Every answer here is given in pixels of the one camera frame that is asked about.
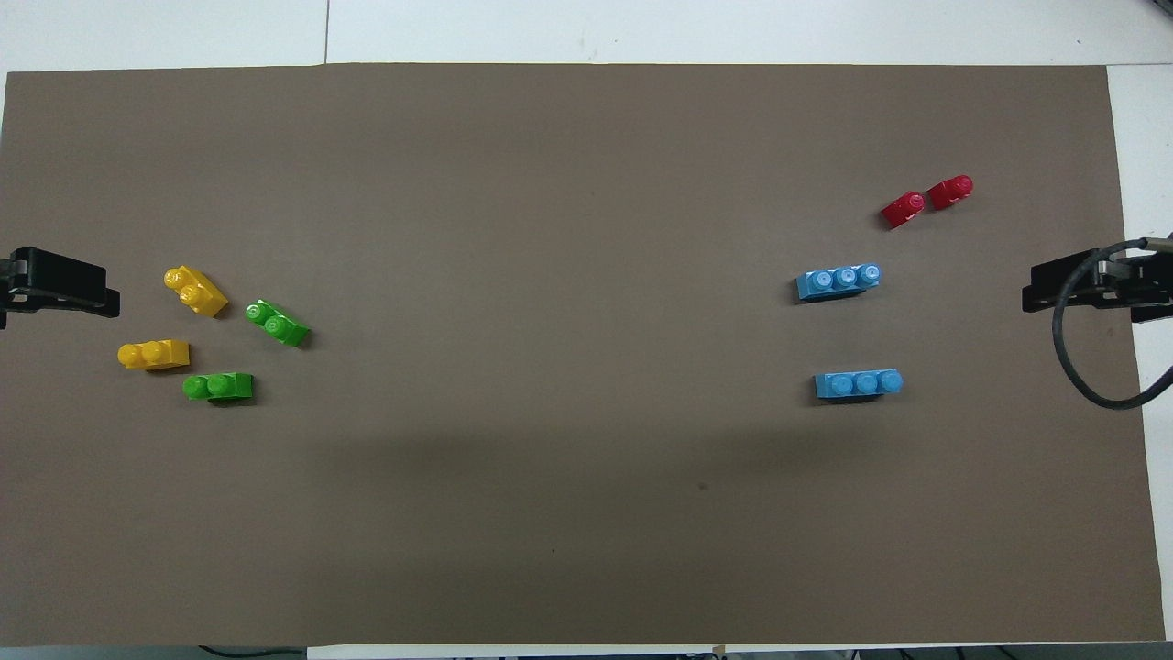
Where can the blue three-stud toy brick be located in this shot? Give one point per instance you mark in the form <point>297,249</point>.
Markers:
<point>838,281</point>
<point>859,383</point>

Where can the green two-stud toy brick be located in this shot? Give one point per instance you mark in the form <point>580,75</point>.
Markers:
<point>218,386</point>
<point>278,323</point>

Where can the red one-stud toy brick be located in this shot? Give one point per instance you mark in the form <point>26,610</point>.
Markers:
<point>949,192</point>
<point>904,209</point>

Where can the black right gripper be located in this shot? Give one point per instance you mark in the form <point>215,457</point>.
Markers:
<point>1077,272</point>

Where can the yellow two-stud toy brick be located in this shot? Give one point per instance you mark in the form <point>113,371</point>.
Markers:
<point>195,291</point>
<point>153,354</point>

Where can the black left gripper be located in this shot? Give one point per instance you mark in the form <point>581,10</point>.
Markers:
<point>55,270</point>

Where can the brown paper table mat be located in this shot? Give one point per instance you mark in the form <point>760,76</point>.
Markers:
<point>550,229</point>

